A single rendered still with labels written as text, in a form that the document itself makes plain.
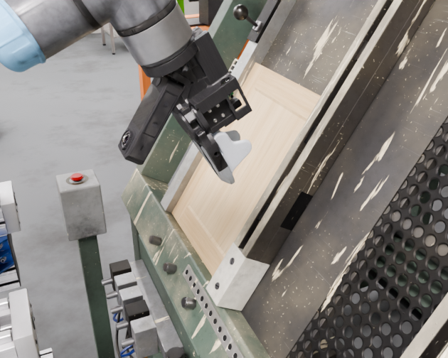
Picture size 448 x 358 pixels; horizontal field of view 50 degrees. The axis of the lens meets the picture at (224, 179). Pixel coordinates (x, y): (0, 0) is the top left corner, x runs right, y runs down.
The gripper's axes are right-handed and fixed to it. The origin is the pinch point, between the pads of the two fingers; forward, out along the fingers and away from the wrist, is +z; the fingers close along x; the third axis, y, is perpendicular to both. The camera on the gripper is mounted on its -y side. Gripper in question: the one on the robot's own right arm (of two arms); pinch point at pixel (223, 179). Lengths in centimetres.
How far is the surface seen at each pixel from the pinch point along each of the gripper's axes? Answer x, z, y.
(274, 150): 32.9, 25.8, 17.8
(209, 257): 33, 41, -9
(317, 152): 15.9, 19.6, 20.5
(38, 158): 314, 109, -76
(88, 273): 81, 58, -46
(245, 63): 60, 17, 29
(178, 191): 60, 38, -5
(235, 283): 16.0, 35.4, -7.5
